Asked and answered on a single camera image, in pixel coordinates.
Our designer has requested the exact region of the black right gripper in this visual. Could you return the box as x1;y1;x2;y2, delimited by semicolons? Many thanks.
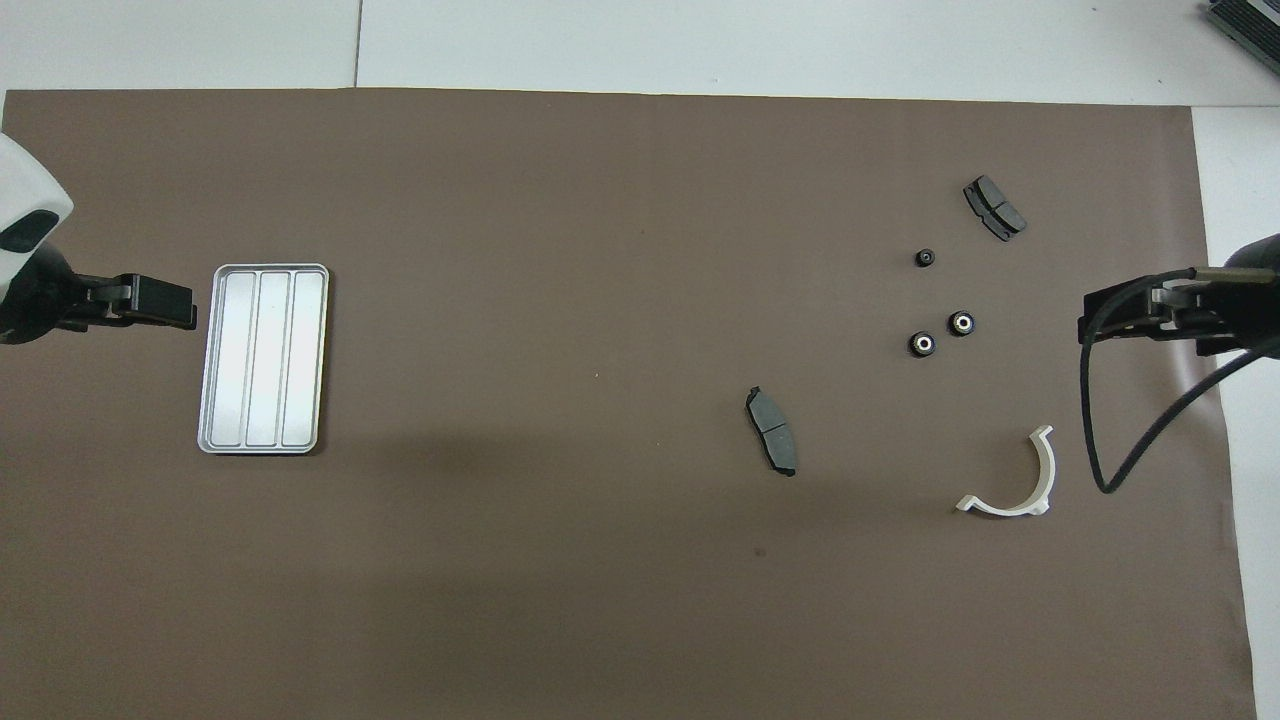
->
1078;235;1280;358

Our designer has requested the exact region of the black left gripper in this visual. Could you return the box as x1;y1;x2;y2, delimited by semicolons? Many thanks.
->
0;243;198;346

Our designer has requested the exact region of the silver metal tray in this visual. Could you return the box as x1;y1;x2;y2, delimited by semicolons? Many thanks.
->
197;263;331;456

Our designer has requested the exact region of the thick dark grey brake pad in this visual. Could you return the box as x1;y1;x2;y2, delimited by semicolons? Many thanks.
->
963;175;1028;243

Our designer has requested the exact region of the grey ribbed device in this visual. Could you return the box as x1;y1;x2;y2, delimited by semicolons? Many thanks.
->
1205;0;1280;63

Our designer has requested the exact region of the thin dark grey brake pad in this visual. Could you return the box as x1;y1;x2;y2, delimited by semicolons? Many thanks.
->
745;385;799;478

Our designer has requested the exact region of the brown table mat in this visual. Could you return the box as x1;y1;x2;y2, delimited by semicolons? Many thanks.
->
0;88;1259;720

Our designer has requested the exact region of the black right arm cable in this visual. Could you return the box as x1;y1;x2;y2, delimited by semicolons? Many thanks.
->
1078;268;1280;496

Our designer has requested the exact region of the white curved plastic bracket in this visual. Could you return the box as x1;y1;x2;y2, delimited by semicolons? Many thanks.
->
955;425;1057;518

